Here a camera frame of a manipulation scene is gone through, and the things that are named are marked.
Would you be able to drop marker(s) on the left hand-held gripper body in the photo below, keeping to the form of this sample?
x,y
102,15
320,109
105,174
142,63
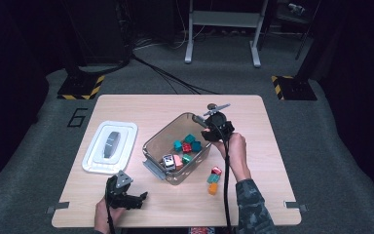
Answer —
x,y
117,191

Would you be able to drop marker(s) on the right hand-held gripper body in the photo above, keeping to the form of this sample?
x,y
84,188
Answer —
x,y
222,125

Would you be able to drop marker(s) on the blue toy building block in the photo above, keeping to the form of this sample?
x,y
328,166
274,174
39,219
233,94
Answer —
x,y
190,138
178,145
196,147

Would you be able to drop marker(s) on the red toy building block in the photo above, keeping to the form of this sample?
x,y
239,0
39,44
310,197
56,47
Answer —
x,y
187,148
216,171

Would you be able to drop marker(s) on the green toy building block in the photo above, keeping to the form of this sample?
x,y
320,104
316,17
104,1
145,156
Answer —
x,y
187,159

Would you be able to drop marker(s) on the pink toy building block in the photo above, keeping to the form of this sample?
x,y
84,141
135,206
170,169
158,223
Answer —
x,y
178,162

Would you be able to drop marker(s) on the white toy car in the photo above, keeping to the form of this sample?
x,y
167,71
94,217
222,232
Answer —
x,y
168,162

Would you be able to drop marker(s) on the clear plastic storage box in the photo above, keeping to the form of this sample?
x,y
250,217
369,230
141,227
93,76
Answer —
x,y
157,143

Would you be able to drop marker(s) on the person's left hand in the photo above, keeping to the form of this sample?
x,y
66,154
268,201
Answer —
x,y
105,217

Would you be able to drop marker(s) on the person's right hand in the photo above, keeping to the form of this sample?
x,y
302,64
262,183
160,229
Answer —
x,y
237,156

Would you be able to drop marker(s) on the teal toy building block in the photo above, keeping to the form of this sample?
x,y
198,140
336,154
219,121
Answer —
x,y
213,178

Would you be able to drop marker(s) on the small orange toy building block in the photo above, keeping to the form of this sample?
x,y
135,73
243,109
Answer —
x,y
213,188

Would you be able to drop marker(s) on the red patterned fabric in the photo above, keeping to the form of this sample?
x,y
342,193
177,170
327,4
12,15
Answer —
x,y
201,230

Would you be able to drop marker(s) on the black yellow striped stand base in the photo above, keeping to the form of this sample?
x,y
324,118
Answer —
x,y
297,89
78,87

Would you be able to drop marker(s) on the small grey device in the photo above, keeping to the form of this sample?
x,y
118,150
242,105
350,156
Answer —
x,y
297,8

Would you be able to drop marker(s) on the black cabinet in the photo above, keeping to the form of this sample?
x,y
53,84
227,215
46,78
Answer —
x,y
100,32

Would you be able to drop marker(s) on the white metal desk frame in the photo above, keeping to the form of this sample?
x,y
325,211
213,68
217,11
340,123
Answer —
x,y
224,19

